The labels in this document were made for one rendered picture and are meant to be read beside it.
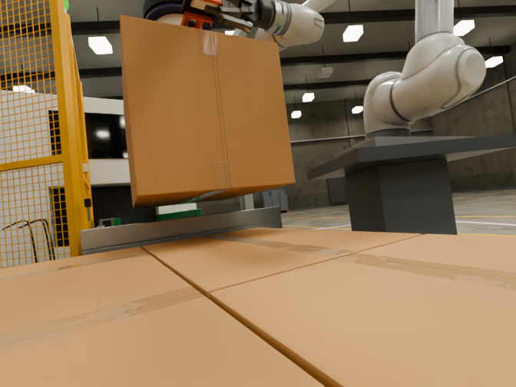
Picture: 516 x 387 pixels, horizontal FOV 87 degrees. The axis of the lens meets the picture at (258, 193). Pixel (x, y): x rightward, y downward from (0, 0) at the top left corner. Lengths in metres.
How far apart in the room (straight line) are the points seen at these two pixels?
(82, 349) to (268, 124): 0.63
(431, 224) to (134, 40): 0.99
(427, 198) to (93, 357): 0.98
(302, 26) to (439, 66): 0.41
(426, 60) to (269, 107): 0.48
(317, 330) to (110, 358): 0.13
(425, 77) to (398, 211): 0.40
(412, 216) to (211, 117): 0.70
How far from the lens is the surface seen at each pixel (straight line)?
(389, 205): 0.97
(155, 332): 0.23
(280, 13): 0.97
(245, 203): 1.68
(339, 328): 0.20
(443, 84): 0.95
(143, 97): 0.68
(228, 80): 0.75
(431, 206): 1.06
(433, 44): 1.02
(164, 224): 0.95
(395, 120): 1.07
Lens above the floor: 0.63
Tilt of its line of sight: 2 degrees up
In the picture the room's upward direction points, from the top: 6 degrees counter-clockwise
